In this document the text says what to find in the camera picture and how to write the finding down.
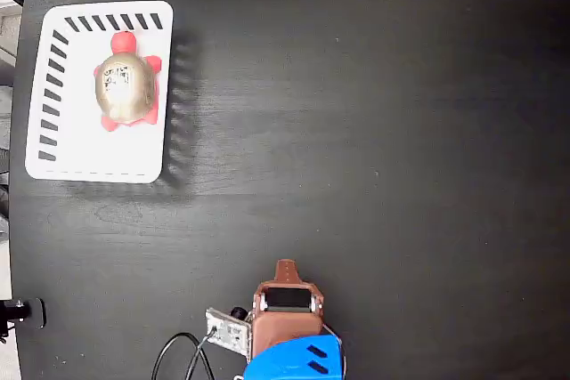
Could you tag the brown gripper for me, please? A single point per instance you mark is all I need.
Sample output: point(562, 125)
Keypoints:
point(287, 323)

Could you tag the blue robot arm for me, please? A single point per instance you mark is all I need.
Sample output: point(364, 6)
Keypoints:
point(291, 360)

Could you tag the silver camera board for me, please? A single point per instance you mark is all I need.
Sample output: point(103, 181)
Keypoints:
point(228, 331)

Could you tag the red turtle toy gold shell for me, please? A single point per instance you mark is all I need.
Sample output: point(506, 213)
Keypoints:
point(127, 86)

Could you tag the black table clamp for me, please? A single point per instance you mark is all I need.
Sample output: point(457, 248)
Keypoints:
point(38, 312)

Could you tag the white plastic basket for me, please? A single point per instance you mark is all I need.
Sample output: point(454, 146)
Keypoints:
point(75, 148)

